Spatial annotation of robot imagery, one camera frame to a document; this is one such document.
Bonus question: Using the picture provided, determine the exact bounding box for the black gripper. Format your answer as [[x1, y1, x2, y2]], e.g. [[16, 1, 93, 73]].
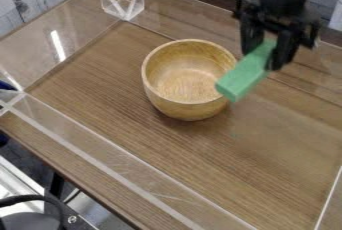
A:
[[233, 0, 320, 71]]

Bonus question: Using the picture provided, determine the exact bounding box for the green rectangular block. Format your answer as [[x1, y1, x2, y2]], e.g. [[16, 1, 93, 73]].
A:
[[215, 40, 275, 102]]

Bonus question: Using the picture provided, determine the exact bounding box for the wooden brown bowl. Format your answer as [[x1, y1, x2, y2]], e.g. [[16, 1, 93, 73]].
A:
[[140, 39, 236, 121]]

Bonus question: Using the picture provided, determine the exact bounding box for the black table leg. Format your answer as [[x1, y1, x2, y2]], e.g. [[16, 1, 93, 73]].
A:
[[49, 173, 65, 199]]

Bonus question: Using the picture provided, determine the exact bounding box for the clear acrylic enclosure wall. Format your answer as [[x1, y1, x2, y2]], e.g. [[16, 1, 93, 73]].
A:
[[0, 0, 342, 230]]

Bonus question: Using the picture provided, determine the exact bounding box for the black cable loop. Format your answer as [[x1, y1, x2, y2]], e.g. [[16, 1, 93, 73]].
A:
[[0, 193, 65, 230]]

